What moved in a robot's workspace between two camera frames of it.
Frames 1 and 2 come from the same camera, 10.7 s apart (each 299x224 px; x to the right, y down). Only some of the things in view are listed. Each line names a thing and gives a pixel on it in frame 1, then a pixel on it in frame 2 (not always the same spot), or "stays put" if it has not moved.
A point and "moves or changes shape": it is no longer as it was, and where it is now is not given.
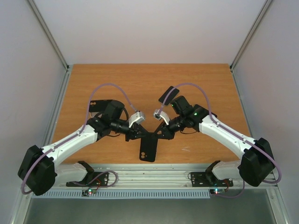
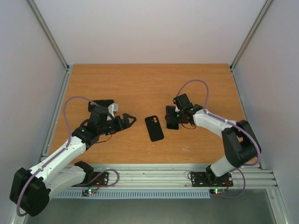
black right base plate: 208,179 stays put
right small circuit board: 217,191 stays put
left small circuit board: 90,191 stays put
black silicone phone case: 148,147 to 154,128
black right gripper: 166,132 to 173,117
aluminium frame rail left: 50,136 stays put
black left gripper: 137,129 to 125,124
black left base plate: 92,179 stays put
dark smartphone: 166,94 moves or changes shape
